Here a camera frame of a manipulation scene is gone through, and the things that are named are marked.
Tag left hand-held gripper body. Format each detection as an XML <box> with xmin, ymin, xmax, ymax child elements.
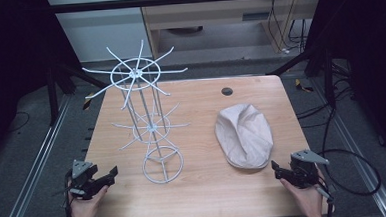
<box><xmin>68</xmin><ymin>157</ymin><xmax>102</xmax><ymax>202</ymax></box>

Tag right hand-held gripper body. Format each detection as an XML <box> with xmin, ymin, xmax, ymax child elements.
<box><xmin>288</xmin><ymin>147</ymin><xmax>332</xmax><ymax>190</ymax></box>

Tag beige cap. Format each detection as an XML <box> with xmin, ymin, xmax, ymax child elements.
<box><xmin>213</xmin><ymin>101</ymin><xmax>275</xmax><ymax>172</ymax></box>

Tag white wire display rack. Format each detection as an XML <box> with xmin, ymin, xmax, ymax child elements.
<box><xmin>80</xmin><ymin>37</ymin><xmax>195</xmax><ymax>189</ymax></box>

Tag person's left hand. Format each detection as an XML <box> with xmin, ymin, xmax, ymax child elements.
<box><xmin>67</xmin><ymin>184</ymin><xmax>112</xmax><ymax>217</ymax></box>

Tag person's right hand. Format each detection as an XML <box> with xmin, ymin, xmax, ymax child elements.
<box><xmin>279</xmin><ymin>175</ymin><xmax>325</xmax><ymax>217</ymax></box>

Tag yellow black tape strip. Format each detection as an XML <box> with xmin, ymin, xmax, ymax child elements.
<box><xmin>294</xmin><ymin>77</ymin><xmax>315</xmax><ymax>94</ymax></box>
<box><xmin>81</xmin><ymin>92</ymin><xmax>96</xmax><ymax>112</ymax></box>

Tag black metal stand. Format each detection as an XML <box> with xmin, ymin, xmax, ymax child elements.
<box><xmin>43</xmin><ymin>58</ymin><xmax>111</xmax><ymax>128</ymax></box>
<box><xmin>264</xmin><ymin>44</ymin><xmax>337</xmax><ymax>113</ymax></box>

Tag black curtain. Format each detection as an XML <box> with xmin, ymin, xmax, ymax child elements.
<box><xmin>303</xmin><ymin>0</ymin><xmax>386</xmax><ymax>168</ymax></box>
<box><xmin>0</xmin><ymin>0</ymin><xmax>89</xmax><ymax>168</ymax></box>

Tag white cabinet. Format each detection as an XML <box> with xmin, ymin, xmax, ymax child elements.
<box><xmin>45</xmin><ymin>0</ymin><xmax>154</xmax><ymax>66</ymax></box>

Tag light wooden desk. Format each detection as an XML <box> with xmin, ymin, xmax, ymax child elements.
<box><xmin>137</xmin><ymin>0</ymin><xmax>328</xmax><ymax>61</ymax></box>

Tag aluminium floor rail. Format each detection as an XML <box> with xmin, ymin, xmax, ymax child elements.
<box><xmin>0</xmin><ymin>94</ymin><xmax>79</xmax><ymax>217</ymax></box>
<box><xmin>309</xmin><ymin>72</ymin><xmax>386</xmax><ymax>217</ymax></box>

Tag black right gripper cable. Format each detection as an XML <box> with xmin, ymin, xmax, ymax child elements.
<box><xmin>311</xmin><ymin>146</ymin><xmax>385</xmax><ymax>217</ymax></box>

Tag black floor cables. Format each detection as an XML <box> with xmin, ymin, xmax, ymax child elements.
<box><xmin>293</xmin><ymin>59</ymin><xmax>360</xmax><ymax>130</ymax></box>

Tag thin black floor cable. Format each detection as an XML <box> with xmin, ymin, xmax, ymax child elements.
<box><xmin>6</xmin><ymin>110</ymin><xmax>32</xmax><ymax>133</ymax></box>

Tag bundle of hanging cables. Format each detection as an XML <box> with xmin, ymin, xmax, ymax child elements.
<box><xmin>264</xmin><ymin>0</ymin><xmax>310</xmax><ymax>56</ymax></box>

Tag black horizontal frame bar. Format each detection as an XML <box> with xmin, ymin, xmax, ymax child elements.
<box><xmin>45</xmin><ymin>0</ymin><xmax>326</xmax><ymax>16</ymax></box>

